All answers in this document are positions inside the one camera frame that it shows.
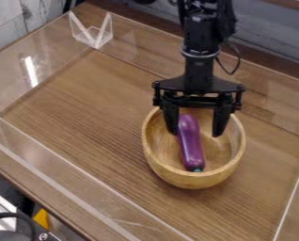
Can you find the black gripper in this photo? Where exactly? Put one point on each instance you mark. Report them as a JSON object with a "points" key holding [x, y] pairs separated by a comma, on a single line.
{"points": [[199, 89]]}

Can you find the purple toy eggplant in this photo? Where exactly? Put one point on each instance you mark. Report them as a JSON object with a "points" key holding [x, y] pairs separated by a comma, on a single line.
{"points": [[189, 142]]}

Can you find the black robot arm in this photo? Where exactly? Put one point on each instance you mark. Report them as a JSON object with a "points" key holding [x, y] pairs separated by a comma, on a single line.
{"points": [[208, 23]]}

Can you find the brown wooden bowl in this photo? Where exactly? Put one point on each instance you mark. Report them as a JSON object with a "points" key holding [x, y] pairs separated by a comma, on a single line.
{"points": [[221, 151]]}

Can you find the yellow warning label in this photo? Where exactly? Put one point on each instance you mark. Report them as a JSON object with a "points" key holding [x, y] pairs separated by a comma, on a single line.
{"points": [[41, 219]]}

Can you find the clear acrylic corner bracket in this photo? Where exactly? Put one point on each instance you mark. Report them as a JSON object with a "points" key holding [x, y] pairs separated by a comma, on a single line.
{"points": [[93, 36]]}

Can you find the clear acrylic tray wall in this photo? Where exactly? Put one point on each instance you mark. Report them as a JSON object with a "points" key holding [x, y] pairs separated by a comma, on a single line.
{"points": [[77, 198]]}

